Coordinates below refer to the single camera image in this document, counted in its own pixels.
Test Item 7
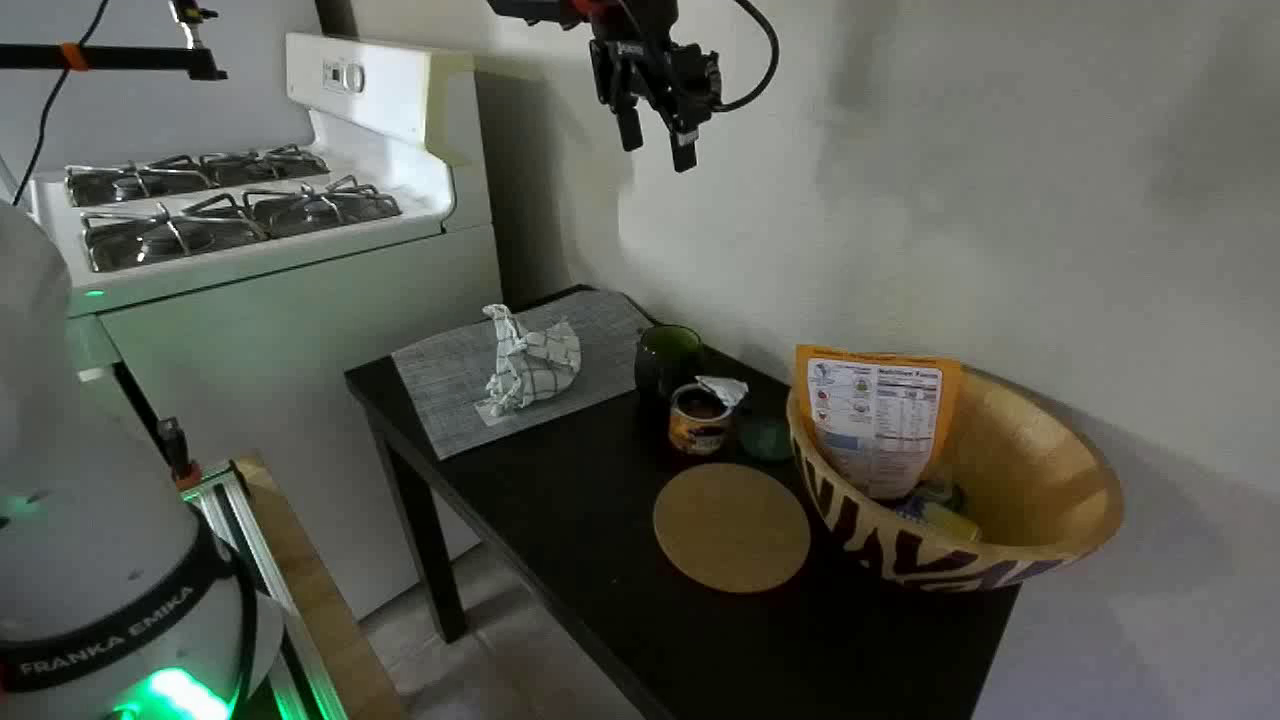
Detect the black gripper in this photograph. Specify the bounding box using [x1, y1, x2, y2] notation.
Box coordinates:
[587, 0, 724, 177]

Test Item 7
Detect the round cork coaster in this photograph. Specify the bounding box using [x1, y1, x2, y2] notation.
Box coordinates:
[648, 459, 814, 600]

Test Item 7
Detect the grey woven placemat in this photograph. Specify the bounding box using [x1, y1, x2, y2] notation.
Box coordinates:
[388, 289, 659, 465]

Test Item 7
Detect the small green round object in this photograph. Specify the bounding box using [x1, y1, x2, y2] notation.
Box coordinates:
[737, 411, 797, 466]

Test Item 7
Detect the orange white snack bag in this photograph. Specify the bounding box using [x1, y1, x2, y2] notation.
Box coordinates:
[791, 342, 969, 502]

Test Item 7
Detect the black side table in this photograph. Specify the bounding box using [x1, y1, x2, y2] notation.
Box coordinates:
[339, 278, 1023, 720]

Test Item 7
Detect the white gas stove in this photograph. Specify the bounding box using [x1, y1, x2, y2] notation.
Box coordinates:
[29, 28, 507, 624]

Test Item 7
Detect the black stove burner grate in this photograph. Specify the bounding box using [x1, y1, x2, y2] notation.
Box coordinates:
[64, 141, 333, 213]
[80, 172, 409, 276]

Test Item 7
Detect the green yellow packet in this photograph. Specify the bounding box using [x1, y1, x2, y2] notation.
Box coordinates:
[890, 480, 986, 549]

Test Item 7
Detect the wooden bowl with zebra pattern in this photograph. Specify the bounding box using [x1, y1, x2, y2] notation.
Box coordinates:
[782, 354, 1127, 595]

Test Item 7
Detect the black clamp with red tip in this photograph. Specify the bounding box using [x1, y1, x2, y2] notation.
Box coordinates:
[108, 354, 207, 493]

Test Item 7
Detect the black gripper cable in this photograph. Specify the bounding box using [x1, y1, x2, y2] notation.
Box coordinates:
[717, 0, 782, 120]

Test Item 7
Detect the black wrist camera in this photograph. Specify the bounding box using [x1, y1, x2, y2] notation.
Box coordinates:
[485, 0, 599, 35]

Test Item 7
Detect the black camera boom with orange tape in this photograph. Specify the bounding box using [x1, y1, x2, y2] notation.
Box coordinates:
[0, 0, 230, 82]

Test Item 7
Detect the wooden robot stand with aluminium frame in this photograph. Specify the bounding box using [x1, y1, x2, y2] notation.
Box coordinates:
[175, 453, 413, 720]

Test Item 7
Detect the black boom cable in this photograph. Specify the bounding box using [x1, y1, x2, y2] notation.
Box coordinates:
[9, 0, 119, 213]

